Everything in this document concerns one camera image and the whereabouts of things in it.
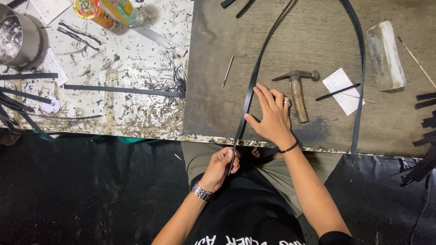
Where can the thin black pointed tool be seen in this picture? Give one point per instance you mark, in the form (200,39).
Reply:
(337,92)

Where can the thin metal awl rod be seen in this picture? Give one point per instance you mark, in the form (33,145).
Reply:
(228,71)

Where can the bundle of black leather strips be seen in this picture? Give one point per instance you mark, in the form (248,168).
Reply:
(13,110)

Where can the green cloth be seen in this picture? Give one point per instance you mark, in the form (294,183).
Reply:
(102,137)

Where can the white printed paper sheet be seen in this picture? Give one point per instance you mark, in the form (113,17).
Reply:
(54,66)
(49,8)

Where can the short thin wooden stick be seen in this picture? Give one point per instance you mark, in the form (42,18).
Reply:
(366,100)

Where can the white printed paper slip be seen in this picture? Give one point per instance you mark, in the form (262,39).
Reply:
(344,102)

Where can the whitish rectangular stone block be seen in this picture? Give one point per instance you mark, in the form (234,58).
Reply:
(386,56)

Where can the short flat black leather strip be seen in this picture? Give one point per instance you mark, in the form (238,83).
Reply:
(25,95)
(29,76)

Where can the person's left hand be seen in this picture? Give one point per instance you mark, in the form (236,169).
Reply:
(214,170)

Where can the black printed shirt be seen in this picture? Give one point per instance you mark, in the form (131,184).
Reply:
(245,217)

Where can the person's right hand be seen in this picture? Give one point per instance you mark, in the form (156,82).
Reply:
(274,122)

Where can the pile of black leather shavings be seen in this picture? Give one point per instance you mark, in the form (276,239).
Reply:
(175,83)

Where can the dark brown work board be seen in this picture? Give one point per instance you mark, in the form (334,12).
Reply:
(316,40)

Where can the olive shorts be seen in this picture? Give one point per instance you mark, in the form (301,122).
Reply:
(201,158)

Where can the steel ruler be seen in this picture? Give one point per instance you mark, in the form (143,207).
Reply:
(160,40)

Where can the heap of black leather offcuts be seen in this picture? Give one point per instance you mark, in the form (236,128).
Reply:
(424,160)

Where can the silver metal wristwatch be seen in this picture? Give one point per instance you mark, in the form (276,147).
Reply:
(201,193)

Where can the green yellow plastic bottle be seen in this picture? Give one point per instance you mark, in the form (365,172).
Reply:
(121,10)

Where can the yellow drink cup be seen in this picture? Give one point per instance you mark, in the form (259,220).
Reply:
(93,13)

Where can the thin black leather trimming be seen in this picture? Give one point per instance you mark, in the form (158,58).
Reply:
(68,117)

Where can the round metal pot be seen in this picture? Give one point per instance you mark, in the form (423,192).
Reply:
(17,37)

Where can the white round disc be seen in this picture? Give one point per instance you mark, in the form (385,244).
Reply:
(51,106)

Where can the long thin wooden stick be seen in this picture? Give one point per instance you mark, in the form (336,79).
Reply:
(417,63)

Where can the long flat black leather strip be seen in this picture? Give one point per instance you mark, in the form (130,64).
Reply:
(122,91)

